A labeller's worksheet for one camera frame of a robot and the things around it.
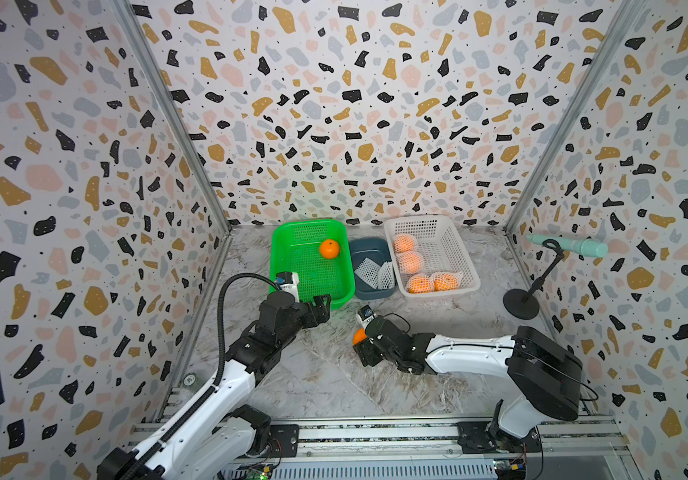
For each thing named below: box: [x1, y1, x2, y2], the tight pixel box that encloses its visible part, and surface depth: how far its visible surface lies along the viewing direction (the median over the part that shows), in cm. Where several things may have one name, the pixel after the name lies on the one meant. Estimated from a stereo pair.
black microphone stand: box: [503, 239, 565, 320], surface depth 100 cm
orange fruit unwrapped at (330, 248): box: [320, 239, 340, 259], surface depth 112 cm
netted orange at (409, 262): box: [396, 250, 424, 274], surface depth 105 cm
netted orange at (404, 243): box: [392, 234, 418, 253], surface depth 112 cm
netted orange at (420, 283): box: [405, 273, 434, 294], surface depth 99 cm
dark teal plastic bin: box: [349, 238, 398, 301], surface depth 105 cm
